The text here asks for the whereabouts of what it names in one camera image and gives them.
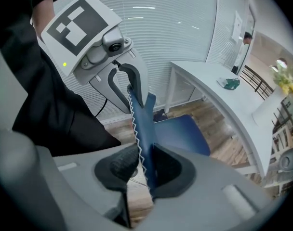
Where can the person's left forearm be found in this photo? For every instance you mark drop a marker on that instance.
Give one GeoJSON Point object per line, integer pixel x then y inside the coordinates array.
{"type": "Point", "coordinates": [44, 11]}

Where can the blue chair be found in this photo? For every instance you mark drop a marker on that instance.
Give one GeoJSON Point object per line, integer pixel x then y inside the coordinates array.
{"type": "Point", "coordinates": [173, 133]}

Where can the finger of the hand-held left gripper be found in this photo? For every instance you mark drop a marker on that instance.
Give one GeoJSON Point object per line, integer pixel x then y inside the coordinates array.
{"type": "Point", "coordinates": [141, 80]}

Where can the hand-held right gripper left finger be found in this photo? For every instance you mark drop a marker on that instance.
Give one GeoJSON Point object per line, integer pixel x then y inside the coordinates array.
{"type": "Point", "coordinates": [76, 184]}

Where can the black metal railing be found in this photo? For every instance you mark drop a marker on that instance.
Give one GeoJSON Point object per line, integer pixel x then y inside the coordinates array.
{"type": "Point", "coordinates": [257, 83]}

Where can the white paper notice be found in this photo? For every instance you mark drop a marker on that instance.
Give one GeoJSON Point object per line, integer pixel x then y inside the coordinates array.
{"type": "Point", "coordinates": [237, 26]}

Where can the dark green tissue pack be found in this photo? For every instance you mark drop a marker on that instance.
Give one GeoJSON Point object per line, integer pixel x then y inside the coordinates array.
{"type": "Point", "coordinates": [229, 83]}

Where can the yellow flower bouquet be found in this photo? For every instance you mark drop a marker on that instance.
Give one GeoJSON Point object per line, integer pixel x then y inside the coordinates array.
{"type": "Point", "coordinates": [285, 80]}

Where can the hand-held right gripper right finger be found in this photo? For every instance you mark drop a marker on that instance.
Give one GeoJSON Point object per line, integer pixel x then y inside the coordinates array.
{"type": "Point", "coordinates": [204, 201]}

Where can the black bag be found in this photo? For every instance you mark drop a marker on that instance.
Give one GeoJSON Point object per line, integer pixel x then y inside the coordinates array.
{"type": "Point", "coordinates": [161, 115]}

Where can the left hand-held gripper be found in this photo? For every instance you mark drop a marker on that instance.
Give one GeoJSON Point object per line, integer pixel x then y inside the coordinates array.
{"type": "Point", "coordinates": [76, 32]}

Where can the grey square table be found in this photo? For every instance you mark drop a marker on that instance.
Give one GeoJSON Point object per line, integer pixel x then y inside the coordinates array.
{"type": "Point", "coordinates": [245, 93]}

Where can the person's black clothing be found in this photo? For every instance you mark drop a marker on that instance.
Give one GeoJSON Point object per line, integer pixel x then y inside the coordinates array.
{"type": "Point", "coordinates": [52, 105]}

